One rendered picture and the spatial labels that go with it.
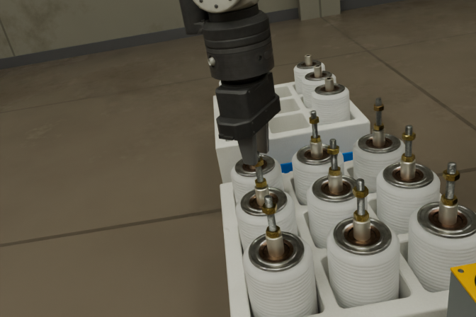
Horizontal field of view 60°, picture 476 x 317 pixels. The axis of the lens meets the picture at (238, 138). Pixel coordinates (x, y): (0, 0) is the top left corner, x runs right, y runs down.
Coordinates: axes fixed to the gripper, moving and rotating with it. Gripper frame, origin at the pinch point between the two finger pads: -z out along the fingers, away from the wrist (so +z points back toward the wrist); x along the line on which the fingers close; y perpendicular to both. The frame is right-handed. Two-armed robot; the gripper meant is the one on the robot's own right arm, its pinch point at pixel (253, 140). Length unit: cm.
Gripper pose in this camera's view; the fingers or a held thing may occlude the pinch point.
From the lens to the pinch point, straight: 61.1
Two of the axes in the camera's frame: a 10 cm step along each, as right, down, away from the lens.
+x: 5.1, -4.5, 7.3
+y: -8.5, -1.1, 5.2
